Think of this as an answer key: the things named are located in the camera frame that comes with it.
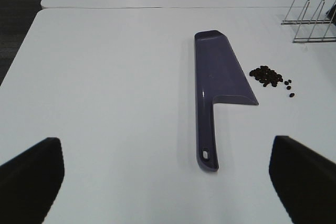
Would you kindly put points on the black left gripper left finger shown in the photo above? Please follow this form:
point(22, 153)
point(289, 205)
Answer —
point(30, 182)

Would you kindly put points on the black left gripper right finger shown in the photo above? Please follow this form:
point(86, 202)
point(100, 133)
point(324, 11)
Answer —
point(304, 181)

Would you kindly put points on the pile of coffee beans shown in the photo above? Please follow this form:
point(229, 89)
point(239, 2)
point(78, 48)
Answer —
point(269, 77)

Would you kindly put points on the purple plastic dustpan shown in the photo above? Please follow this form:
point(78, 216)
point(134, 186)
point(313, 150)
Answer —
point(219, 78)

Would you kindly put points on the metal wire rack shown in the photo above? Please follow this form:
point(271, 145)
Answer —
point(313, 21)

